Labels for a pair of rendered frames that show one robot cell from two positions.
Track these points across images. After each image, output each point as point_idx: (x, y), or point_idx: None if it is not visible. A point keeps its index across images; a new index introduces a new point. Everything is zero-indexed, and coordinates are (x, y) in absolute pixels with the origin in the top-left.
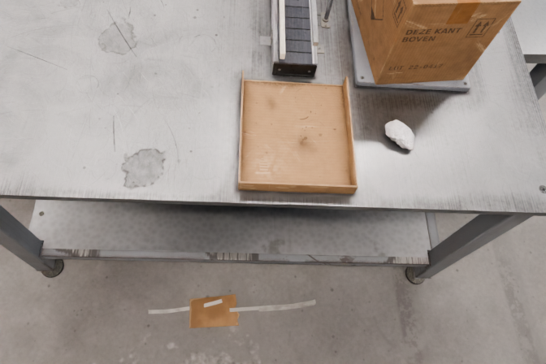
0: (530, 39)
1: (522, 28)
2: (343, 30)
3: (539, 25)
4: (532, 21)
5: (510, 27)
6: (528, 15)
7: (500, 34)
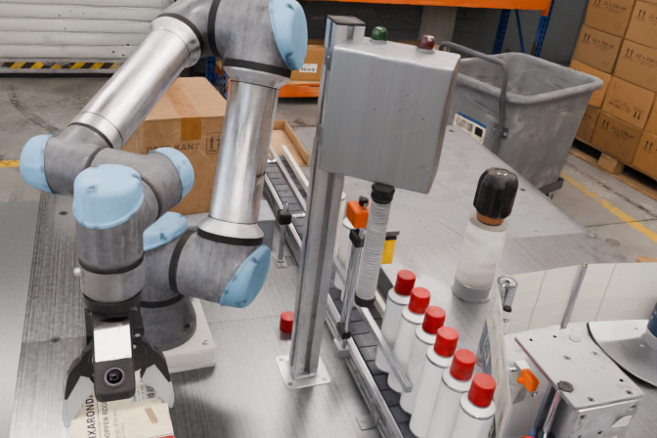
0: (21, 210)
1: (26, 218)
2: None
3: (0, 223)
4: (8, 225)
5: (42, 217)
6: (9, 231)
7: (60, 210)
